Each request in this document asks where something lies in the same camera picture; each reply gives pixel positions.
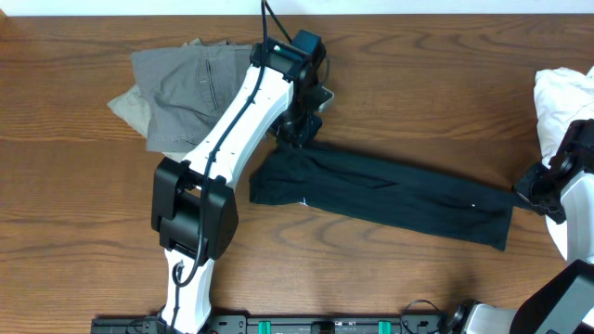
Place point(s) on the white crumpled garment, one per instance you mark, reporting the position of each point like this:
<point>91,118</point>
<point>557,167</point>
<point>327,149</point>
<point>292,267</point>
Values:
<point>561,97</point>

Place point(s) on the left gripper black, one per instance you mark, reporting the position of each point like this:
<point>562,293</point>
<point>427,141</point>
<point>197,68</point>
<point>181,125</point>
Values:
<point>301,136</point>

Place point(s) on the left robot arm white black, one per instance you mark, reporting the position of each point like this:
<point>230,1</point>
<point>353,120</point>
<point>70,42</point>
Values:
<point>194,210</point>

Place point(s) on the beige folded garment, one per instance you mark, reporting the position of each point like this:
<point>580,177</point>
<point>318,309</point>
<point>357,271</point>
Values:
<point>134,109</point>

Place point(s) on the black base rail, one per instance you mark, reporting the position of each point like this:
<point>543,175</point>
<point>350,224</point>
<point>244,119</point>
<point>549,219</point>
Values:
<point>412,320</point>

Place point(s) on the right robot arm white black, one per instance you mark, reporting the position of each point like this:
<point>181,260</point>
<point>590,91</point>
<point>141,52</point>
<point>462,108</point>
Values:
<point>565,304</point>

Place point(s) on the grey folded shorts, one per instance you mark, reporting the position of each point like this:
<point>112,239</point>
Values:
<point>188,89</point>

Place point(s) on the dark teal t-shirt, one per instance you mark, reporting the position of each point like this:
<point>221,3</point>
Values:
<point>386,193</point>

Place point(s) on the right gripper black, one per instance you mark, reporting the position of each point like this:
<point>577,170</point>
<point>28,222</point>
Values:
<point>523,188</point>

